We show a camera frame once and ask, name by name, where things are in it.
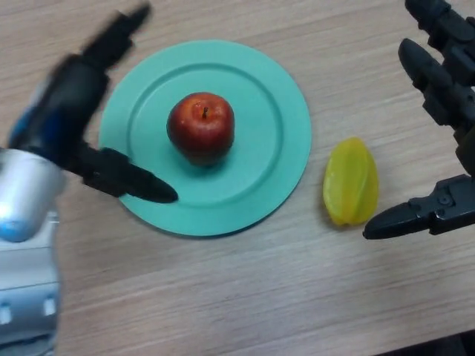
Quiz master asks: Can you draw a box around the green round plate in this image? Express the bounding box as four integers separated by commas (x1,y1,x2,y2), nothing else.
99,39,312,237

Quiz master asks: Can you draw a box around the yellow starfruit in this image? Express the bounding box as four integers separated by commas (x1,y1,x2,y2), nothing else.
322,136,380,226

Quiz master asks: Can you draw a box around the red apple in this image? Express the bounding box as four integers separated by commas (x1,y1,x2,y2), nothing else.
166,92,235,167

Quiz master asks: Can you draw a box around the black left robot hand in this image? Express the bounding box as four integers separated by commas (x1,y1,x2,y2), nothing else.
7,2,179,204

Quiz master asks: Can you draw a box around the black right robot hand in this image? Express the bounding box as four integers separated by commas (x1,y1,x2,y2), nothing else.
362,0,475,241

